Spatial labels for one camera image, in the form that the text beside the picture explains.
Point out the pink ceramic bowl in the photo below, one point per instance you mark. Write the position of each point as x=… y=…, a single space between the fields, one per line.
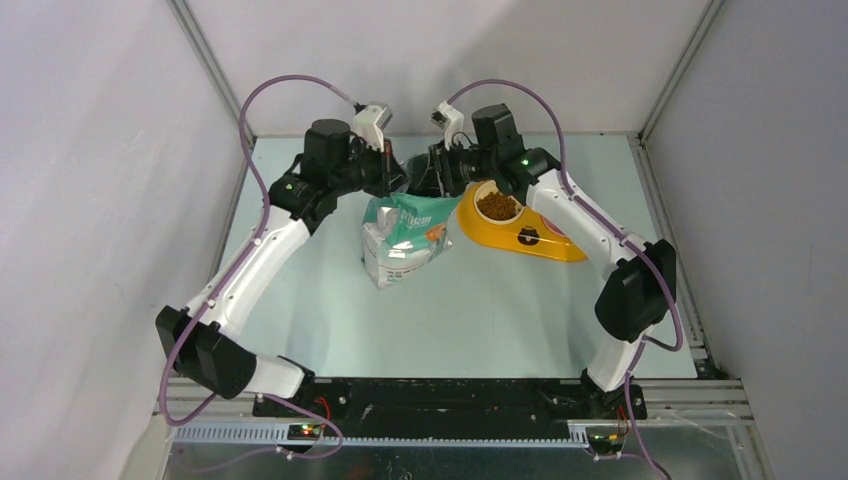
x=552 y=228

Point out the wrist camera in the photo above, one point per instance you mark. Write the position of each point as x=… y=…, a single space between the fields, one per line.
x=449 y=120
x=369 y=122

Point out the green pet food bag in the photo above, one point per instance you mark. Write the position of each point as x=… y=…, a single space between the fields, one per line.
x=402 y=233

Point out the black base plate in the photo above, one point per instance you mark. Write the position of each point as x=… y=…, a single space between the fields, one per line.
x=465 y=409

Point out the cream ceramic bowl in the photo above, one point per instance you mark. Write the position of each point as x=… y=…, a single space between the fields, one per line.
x=488 y=186

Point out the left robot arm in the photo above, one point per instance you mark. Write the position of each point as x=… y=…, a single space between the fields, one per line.
x=201 y=339

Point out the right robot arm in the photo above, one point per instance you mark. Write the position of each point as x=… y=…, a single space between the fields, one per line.
x=639 y=276

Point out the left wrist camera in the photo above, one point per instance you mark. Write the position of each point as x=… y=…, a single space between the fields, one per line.
x=369 y=122

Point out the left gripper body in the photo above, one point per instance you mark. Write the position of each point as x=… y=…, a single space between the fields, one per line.
x=366 y=169

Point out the brown pet food kibble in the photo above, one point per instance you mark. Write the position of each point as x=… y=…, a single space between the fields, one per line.
x=497 y=207

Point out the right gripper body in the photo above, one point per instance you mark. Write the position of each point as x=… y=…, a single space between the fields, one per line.
x=472 y=164

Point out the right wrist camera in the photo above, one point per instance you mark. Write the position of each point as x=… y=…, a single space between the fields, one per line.
x=449 y=120

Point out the yellow double bowl stand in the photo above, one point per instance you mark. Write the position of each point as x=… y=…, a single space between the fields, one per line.
x=527 y=235

